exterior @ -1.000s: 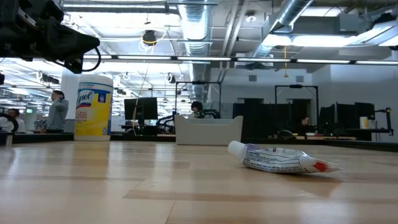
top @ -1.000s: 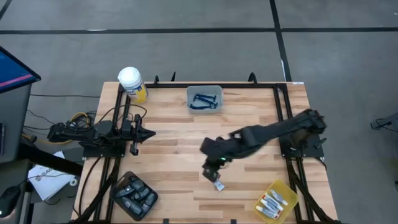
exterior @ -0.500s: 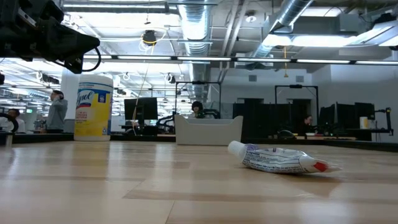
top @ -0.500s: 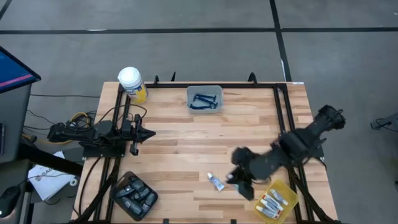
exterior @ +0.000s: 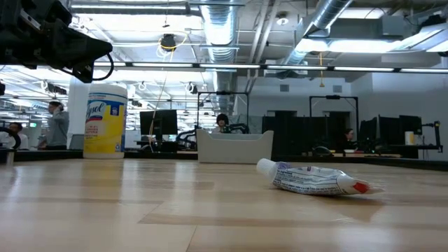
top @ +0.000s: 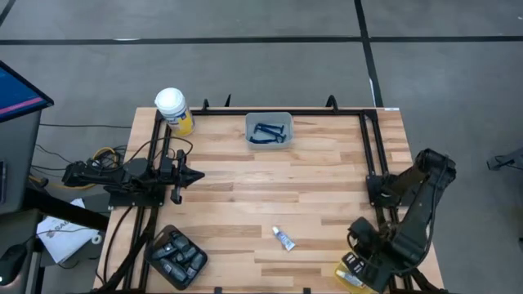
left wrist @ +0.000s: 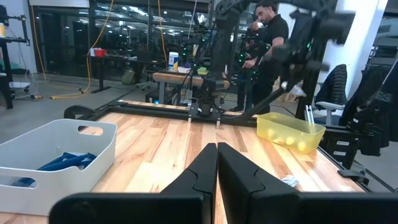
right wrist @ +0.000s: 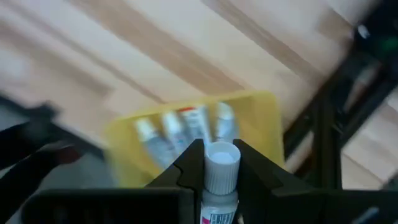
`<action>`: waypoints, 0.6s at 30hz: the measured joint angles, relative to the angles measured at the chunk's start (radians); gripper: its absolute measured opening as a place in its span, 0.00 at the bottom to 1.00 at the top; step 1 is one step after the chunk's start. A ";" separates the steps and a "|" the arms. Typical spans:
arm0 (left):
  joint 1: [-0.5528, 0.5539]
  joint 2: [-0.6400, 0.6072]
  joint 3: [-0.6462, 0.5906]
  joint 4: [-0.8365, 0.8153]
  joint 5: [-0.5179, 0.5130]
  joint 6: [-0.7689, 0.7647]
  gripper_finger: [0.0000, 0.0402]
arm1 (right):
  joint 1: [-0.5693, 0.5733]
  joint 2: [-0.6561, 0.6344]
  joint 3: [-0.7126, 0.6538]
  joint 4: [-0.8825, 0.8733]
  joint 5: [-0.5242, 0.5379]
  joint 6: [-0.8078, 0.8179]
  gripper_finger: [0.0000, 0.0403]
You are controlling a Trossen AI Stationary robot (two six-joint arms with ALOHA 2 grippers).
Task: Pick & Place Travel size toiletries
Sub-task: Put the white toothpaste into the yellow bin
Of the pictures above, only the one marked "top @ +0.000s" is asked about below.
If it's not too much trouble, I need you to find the large blue-screen monitor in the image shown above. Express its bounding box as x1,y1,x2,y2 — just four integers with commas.
0,60,56,124

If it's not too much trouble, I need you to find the black desk leg beam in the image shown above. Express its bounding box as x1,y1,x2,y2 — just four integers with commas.
23,186,110,233

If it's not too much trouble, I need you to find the dark grey travel bottle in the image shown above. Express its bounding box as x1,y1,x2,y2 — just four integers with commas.
170,231,191,252
158,258,190,283
174,246,200,265
150,243,177,261
186,252,207,279

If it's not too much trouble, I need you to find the grey chair base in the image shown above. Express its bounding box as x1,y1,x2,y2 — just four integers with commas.
485,146,523,172

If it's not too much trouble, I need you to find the yellow white wipes canister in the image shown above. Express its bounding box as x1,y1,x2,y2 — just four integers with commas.
154,87,196,138

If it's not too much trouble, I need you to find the yellow plastic bin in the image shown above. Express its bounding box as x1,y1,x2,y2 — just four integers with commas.
333,261,371,294

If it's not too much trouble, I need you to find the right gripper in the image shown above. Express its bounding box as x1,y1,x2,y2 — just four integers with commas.
341,251,396,293

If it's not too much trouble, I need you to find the white printed paper sheet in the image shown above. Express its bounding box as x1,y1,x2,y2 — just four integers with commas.
35,197,101,265

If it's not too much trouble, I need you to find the black floor cable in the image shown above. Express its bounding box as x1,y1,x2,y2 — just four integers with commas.
38,122,132,129

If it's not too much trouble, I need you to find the black computer mouse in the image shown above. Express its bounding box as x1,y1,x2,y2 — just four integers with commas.
0,243,29,287

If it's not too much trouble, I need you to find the white travel toothpaste tube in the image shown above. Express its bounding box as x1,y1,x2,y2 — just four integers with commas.
271,225,297,252
335,268,365,290

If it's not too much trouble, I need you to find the black aluminium rig frame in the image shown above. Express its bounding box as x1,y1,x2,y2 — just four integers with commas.
92,93,450,294

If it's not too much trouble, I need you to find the dark grey plastic bin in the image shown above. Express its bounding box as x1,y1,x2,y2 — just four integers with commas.
143,223,209,292

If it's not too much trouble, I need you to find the white plastic bin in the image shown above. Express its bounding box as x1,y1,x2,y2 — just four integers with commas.
244,111,295,150

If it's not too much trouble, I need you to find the black looped cable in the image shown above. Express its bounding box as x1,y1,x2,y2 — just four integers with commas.
136,136,195,164

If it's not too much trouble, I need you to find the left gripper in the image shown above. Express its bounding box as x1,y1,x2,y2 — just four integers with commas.
161,149,205,206

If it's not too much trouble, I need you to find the yellow floor cable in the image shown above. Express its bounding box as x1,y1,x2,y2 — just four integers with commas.
28,145,120,191

